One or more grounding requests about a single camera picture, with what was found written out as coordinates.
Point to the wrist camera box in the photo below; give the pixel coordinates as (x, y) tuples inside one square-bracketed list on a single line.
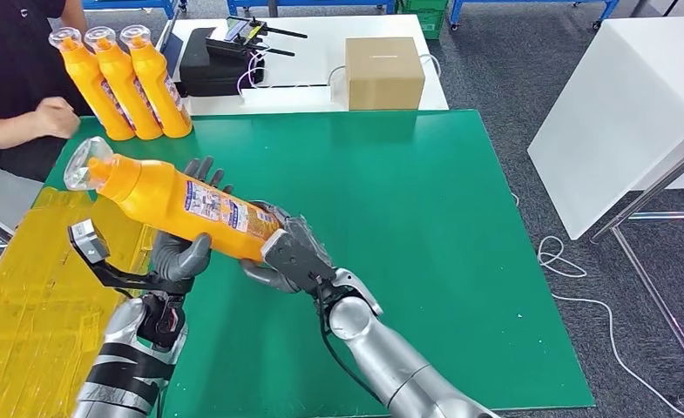
[(298, 259), (90, 242)]

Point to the brown cardboard box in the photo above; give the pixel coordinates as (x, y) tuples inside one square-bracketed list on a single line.
[(383, 74)]

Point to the metal table leg frame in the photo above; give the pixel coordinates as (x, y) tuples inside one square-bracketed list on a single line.
[(653, 288)]

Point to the person's right hand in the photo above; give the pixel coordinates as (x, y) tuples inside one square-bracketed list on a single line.
[(58, 118)]

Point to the blue metal shelf frame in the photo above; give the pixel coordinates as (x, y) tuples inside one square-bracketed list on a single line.
[(128, 4), (307, 4), (520, 3)]

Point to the person's right forearm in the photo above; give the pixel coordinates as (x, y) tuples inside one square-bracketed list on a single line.
[(7, 131)]

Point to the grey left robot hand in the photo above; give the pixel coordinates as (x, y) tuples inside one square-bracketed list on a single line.
[(177, 256)]

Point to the pale grey bench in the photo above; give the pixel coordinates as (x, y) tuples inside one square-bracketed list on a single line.
[(1, 196)]

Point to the white side table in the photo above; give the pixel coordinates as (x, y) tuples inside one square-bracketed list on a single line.
[(613, 121)]

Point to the black remote controller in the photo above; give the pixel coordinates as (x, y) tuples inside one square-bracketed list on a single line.
[(240, 36)]

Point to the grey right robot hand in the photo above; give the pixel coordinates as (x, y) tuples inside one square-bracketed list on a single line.
[(304, 236)]

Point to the green plastic crate stack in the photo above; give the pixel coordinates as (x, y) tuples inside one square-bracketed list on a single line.
[(427, 18)]

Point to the orange detergent bottle clear cap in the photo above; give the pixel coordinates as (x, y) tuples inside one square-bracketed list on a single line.
[(93, 86), (125, 86), (168, 199), (159, 86)]

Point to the black carrying case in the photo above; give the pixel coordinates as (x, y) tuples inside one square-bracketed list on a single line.
[(214, 72)]

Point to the person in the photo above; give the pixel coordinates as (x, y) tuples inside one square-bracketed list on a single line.
[(12, 63)]

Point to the person's left forearm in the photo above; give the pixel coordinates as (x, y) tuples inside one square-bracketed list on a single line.
[(75, 14)]

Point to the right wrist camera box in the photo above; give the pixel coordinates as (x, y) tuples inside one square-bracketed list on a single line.
[(298, 259)]

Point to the dark tablet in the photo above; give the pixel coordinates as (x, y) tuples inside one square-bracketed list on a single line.
[(171, 52)]

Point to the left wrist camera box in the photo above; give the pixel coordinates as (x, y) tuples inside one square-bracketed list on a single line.
[(90, 242)]

